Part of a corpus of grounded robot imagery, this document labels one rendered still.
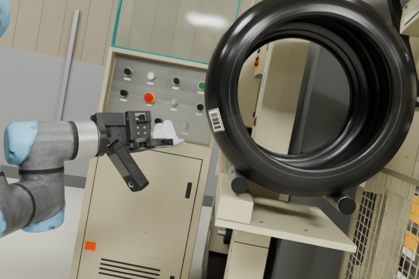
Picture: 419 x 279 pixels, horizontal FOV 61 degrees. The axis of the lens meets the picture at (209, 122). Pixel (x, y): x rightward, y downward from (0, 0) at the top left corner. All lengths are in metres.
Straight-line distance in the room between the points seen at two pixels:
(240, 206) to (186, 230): 0.79
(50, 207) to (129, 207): 1.06
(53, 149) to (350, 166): 0.69
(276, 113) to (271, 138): 0.09
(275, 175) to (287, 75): 0.48
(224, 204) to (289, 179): 0.18
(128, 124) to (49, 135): 0.16
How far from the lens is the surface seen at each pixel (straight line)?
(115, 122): 0.75
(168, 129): 0.80
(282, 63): 1.30
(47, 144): 0.68
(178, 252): 1.75
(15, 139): 0.67
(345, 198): 0.99
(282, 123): 1.30
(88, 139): 0.70
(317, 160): 1.22
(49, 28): 4.03
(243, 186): 0.93
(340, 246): 1.02
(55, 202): 0.69
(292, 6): 0.95
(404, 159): 1.37
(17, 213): 0.61
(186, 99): 1.66
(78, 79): 3.90
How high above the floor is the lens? 1.09
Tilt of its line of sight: 2 degrees down
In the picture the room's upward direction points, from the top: 11 degrees clockwise
